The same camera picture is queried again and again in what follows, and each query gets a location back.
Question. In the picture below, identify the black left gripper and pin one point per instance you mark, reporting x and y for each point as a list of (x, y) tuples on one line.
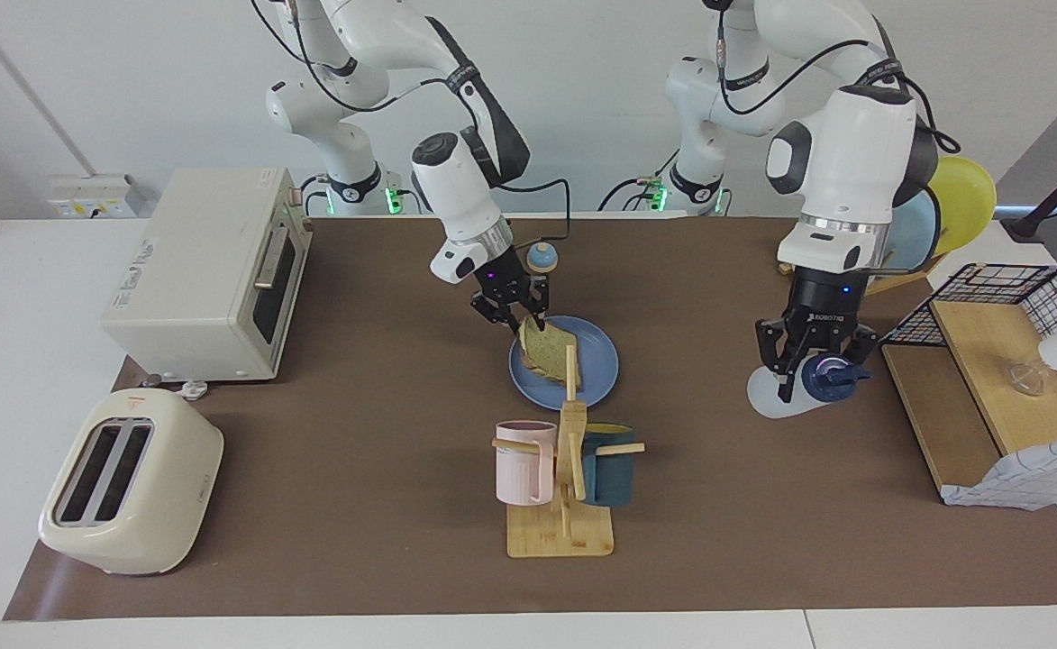
[(825, 311)]

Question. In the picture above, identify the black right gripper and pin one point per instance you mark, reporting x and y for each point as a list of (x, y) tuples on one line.
[(503, 275)]

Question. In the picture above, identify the toasted bread slice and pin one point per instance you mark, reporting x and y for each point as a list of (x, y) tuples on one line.
[(546, 356)]

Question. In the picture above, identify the translucent squeeze bottle blue cap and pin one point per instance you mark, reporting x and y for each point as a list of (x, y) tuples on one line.
[(789, 401)]

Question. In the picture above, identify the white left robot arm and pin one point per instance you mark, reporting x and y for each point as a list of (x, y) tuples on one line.
[(852, 153)]

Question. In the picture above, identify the periwinkle blue plate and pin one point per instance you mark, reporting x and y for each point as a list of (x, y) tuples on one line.
[(600, 361)]

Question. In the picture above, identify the wooden plate rack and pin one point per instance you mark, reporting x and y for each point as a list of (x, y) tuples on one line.
[(906, 278)]

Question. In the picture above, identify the light blue plate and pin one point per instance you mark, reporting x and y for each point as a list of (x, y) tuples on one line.
[(915, 234)]

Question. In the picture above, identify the yellow plate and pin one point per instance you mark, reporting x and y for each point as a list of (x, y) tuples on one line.
[(965, 198)]

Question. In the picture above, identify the small blue bell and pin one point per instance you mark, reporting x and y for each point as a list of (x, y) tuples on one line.
[(546, 261)]

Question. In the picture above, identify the pink ribbed mug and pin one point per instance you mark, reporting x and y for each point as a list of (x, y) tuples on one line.
[(519, 469)]

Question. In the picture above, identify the wooden shelf box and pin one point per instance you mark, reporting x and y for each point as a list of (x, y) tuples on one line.
[(988, 361)]

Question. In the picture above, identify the dark teal mug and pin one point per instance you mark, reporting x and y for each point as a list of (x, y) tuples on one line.
[(609, 478)]

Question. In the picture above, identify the small clear glass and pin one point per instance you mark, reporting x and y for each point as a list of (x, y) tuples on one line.
[(1028, 377)]

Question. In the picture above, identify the brown table mat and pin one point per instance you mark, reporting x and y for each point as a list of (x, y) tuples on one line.
[(357, 469)]

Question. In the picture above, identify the wooden mug tree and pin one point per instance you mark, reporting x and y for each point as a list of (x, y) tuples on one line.
[(560, 536)]

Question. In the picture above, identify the wooden box with mesh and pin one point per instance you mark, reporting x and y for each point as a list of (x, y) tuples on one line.
[(1024, 478)]

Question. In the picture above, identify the white toaster oven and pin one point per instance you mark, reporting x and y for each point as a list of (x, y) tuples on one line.
[(195, 270)]

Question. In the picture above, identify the white power plug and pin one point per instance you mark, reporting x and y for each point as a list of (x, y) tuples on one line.
[(192, 389)]

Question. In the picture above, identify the cream two-slot toaster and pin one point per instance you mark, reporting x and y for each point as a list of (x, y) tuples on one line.
[(177, 487)]

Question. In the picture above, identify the white wall socket box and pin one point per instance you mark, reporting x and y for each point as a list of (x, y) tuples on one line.
[(86, 194)]

